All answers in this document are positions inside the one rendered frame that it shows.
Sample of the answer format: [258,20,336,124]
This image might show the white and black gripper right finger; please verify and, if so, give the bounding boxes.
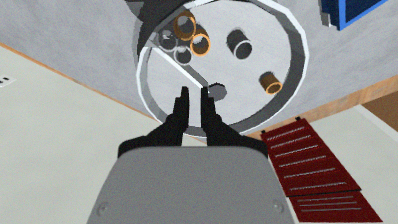
[200,86,268,159]

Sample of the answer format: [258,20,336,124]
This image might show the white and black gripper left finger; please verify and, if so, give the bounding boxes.
[117,86,190,159]

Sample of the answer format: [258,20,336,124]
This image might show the blue crate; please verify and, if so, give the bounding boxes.
[321,0,388,31]

